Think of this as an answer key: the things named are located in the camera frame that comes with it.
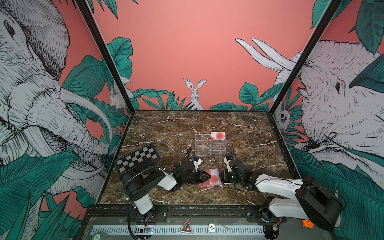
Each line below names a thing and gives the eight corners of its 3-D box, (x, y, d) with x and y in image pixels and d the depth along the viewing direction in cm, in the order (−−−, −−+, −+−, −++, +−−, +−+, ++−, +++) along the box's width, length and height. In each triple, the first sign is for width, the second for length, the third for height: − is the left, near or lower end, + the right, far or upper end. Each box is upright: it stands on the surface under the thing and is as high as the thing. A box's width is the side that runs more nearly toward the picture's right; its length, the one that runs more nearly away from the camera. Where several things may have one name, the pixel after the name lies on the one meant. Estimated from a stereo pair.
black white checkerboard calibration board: (120, 176, 88) (117, 173, 85) (117, 162, 94) (114, 159, 91) (159, 158, 96) (158, 155, 92) (155, 146, 102) (153, 143, 98)
